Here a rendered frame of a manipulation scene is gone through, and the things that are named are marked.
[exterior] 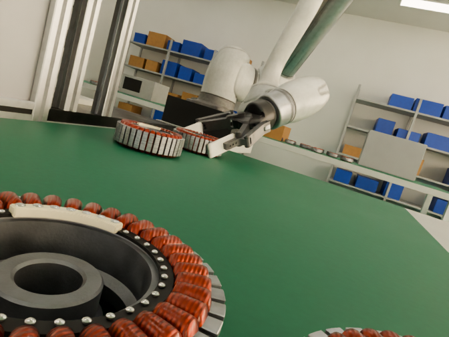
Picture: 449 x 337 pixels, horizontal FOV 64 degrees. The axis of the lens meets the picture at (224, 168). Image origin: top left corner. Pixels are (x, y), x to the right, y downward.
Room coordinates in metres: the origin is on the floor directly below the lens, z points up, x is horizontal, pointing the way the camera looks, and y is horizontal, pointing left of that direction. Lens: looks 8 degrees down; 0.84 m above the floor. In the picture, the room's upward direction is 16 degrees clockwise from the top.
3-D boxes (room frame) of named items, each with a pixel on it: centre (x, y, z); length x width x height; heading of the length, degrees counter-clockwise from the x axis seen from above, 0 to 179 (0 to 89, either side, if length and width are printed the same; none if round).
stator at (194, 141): (0.77, 0.07, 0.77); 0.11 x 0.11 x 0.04
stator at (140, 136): (0.59, 0.13, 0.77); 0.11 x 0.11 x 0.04
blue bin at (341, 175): (6.64, -2.13, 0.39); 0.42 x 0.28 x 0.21; 164
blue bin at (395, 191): (6.38, -2.94, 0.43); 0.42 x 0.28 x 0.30; 164
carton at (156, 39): (7.98, 2.09, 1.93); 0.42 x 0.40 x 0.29; 75
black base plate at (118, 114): (0.90, 0.54, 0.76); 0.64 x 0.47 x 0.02; 73
